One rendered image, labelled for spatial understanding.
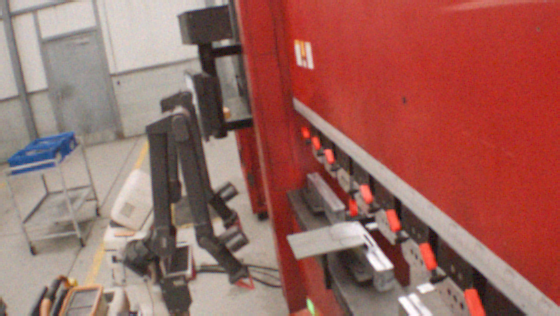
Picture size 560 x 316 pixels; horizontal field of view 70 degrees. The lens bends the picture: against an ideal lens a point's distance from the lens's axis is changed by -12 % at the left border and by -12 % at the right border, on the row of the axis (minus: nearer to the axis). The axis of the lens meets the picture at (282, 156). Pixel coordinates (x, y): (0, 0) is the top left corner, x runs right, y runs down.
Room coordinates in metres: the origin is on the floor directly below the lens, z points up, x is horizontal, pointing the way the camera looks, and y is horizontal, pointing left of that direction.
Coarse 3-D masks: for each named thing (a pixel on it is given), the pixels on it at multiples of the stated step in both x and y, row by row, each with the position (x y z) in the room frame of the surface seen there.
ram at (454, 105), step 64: (320, 0) 1.61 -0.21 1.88; (384, 0) 1.06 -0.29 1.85; (448, 0) 0.77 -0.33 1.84; (512, 0) 0.59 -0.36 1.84; (320, 64) 1.72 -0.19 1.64; (384, 64) 1.10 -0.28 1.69; (448, 64) 0.79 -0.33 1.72; (512, 64) 0.60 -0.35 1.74; (320, 128) 1.85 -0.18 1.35; (384, 128) 1.14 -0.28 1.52; (448, 128) 0.80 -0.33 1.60; (512, 128) 0.60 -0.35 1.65; (448, 192) 0.81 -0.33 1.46; (512, 192) 0.60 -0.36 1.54; (512, 256) 0.59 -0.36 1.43
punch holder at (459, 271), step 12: (444, 240) 0.82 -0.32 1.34; (444, 252) 0.82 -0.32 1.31; (456, 252) 0.77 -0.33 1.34; (444, 264) 0.82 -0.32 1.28; (456, 264) 0.76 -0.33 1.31; (468, 264) 0.72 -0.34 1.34; (456, 276) 0.76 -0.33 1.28; (468, 276) 0.72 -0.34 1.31; (480, 276) 0.70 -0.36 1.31; (444, 288) 0.81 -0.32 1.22; (456, 288) 0.76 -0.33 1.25; (468, 288) 0.71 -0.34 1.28; (480, 288) 0.70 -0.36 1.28; (444, 300) 0.80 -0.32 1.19; (456, 300) 0.76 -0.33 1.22; (480, 300) 0.71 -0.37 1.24; (456, 312) 0.75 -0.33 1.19; (468, 312) 0.70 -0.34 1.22
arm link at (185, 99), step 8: (184, 96) 1.63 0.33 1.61; (184, 104) 1.63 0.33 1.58; (192, 104) 1.71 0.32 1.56; (192, 112) 1.66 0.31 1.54; (192, 120) 1.66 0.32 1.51; (192, 128) 1.66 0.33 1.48; (200, 136) 1.68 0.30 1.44; (200, 144) 1.67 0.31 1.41; (200, 152) 1.66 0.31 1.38; (200, 160) 1.66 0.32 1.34; (200, 168) 1.66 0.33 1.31; (208, 176) 1.67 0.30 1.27; (208, 184) 1.66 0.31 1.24
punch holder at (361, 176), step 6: (354, 162) 1.42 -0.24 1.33; (354, 168) 1.43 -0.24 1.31; (360, 168) 1.36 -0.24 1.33; (354, 174) 1.43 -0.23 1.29; (360, 174) 1.37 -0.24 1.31; (366, 174) 1.31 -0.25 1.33; (354, 180) 1.44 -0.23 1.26; (360, 180) 1.37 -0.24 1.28; (366, 180) 1.31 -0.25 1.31; (372, 180) 1.30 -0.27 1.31; (354, 186) 1.43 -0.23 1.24; (372, 186) 1.30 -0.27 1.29; (360, 192) 1.37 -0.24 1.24; (372, 192) 1.30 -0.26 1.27; (360, 198) 1.38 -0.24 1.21; (360, 204) 1.38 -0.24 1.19; (366, 204) 1.33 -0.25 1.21; (372, 204) 1.30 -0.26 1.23; (366, 210) 1.33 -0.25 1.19
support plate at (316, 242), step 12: (324, 228) 1.61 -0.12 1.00; (336, 228) 1.60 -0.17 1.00; (288, 240) 1.57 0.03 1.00; (300, 240) 1.55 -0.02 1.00; (312, 240) 1.53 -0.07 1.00; (324, 240) 1.52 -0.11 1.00; (336, 240) 1.50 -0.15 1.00; (348, 240) 1.49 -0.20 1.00; (360, 240) 1.47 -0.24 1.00; (300, 252) 1.45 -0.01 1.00; (312, 252) 1.44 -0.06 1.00; (324, 252) 1.43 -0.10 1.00
